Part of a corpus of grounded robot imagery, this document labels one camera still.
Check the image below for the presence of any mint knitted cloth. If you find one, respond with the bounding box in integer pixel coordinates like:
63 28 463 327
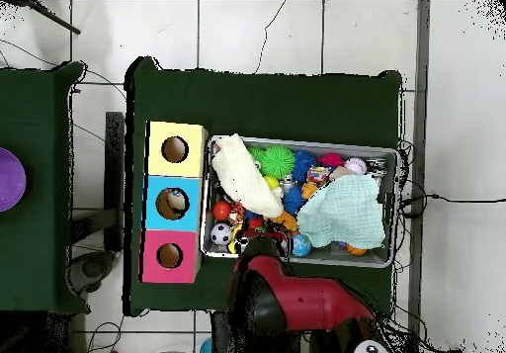
295 173 386 250

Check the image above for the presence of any wooden box with three holes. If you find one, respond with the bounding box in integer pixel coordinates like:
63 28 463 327
137 120 210 285

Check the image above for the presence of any globe print ball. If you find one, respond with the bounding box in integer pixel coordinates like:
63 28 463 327
291 232 313 258

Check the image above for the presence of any blue spiky rubber ball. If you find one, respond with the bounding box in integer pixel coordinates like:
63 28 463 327
282 185 304 217
292 149 318 183

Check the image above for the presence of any small soccer ball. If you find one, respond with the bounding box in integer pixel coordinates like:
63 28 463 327
210 221 233 246

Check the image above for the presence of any orange-red smooth ball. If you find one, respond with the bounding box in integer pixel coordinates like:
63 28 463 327
211 200 232 222

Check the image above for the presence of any cream knitted cloth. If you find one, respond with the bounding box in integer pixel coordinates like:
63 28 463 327
211 132 285 220

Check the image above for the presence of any green spiky rubber ball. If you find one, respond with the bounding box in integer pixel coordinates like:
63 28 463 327
259 144 296 181

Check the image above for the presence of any white baseball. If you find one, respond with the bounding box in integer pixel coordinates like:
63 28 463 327
343 157 368 176

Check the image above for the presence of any dark green table cloth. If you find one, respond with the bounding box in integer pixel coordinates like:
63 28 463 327
124 55 403 317
0 60 90 315

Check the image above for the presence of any grey rounded stand foot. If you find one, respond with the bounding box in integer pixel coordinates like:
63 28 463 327
69 249 117 294

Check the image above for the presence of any purple bowl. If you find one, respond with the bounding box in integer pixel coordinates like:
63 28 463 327
0 146 28 213

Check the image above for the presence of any dark thin rod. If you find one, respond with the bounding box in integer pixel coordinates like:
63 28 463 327
15 0 82 36

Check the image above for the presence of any shallow wire mesh bin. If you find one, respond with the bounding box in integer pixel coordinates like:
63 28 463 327
199 133 400 269

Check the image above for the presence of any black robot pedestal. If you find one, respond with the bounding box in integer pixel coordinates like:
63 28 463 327
211 310 301 353

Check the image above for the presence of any thin black cable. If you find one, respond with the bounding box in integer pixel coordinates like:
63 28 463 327
400 193 506 218

